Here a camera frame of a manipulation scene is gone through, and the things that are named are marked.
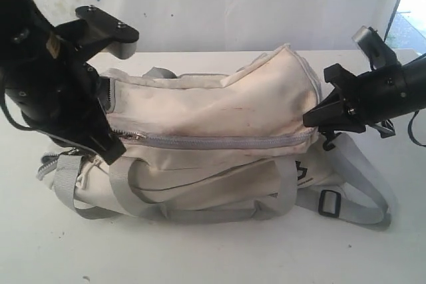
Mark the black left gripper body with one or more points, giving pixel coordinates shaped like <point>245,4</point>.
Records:
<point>53,96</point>

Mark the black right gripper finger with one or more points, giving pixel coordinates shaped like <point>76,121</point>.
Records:
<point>329,112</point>

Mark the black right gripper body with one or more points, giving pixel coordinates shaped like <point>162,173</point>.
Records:
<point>370,99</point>

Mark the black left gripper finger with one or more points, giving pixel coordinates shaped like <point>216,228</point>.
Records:
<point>98,135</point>

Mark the white fabric duffel bag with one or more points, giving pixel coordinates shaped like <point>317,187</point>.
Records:
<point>213,148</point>

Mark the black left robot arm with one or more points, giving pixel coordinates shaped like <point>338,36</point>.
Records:
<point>26,35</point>

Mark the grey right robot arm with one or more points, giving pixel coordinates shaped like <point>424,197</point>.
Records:
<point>413,95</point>

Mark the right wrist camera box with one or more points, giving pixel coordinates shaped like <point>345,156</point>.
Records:
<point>374,48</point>

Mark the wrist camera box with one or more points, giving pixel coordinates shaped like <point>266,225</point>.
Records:
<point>94,31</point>
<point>374,48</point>

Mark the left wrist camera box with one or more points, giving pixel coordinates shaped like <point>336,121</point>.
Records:
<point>94,31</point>

